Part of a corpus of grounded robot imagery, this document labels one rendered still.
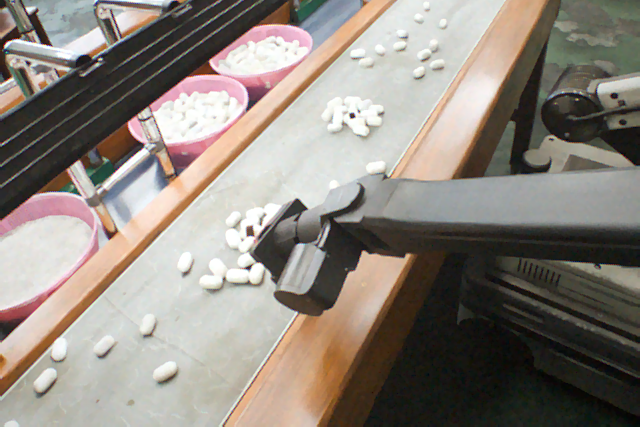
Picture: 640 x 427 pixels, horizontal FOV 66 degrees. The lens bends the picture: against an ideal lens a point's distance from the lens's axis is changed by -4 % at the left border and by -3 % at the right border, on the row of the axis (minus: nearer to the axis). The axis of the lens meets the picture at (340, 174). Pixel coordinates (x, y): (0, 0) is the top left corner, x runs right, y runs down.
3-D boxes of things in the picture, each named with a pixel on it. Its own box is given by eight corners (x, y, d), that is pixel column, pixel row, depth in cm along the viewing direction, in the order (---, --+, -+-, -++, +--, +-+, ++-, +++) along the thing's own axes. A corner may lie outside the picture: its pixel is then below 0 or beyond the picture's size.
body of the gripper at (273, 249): (245, 253, 62) (274, 243, 56) (289, 199, 68) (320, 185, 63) (280, 289, 64) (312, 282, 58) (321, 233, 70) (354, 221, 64)
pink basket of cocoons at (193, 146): (268, 106, 125) (260, 73, 118) (238, 179, 105) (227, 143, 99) (168, 108, 129) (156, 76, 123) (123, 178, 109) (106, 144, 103)
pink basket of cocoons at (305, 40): (335, 64, 137) (331, 31, 131) (281, 117, 121) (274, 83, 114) (256, 49, 148) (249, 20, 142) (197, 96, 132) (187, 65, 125)
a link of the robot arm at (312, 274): (417, 223, 55) (364, 177, 51) (388, 321, 48) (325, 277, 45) (345, 240, 63) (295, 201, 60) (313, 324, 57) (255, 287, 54)
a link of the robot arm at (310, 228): (372, 214, 58) (335, 186, 56) (353, 266, 55) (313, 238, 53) (337, 226, 64) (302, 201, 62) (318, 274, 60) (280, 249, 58)
